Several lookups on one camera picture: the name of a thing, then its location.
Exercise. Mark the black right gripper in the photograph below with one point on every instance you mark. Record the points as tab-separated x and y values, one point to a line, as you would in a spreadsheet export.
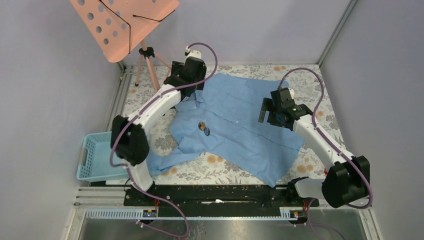
268	105

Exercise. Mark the light blue button shirt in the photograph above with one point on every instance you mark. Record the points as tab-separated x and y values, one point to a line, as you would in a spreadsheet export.
230	106

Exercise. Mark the orange brooch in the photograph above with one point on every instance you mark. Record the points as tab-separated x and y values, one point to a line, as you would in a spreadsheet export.
201	126

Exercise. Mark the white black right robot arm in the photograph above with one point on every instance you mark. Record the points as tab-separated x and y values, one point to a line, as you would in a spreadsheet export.
348	176

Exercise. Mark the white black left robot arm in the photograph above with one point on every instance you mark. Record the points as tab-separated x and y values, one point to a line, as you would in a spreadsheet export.
130	135

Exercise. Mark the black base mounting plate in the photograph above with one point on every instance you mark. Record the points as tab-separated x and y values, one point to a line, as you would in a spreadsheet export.
217	200

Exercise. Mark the pink perforated music stand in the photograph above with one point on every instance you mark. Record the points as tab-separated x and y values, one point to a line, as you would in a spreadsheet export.
119	26

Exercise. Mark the light blue plastic basket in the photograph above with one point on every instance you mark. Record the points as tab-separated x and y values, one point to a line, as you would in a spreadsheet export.
94	164

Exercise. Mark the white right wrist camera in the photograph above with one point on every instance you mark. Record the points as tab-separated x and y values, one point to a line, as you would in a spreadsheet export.
290	91

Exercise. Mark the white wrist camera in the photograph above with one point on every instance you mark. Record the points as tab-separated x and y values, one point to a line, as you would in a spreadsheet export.
193	53
290	91

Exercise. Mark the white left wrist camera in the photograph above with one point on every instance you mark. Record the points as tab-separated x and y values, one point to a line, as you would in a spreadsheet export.
193	53

